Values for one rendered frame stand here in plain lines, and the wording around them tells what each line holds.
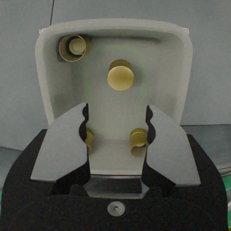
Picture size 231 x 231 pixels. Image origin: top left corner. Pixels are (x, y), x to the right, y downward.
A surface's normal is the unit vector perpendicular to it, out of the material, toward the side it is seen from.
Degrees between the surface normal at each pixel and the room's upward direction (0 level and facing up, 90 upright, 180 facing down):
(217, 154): 90
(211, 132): 90
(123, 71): 0
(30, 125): 0
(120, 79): 0
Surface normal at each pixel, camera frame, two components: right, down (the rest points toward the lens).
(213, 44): -0.03, 0.51
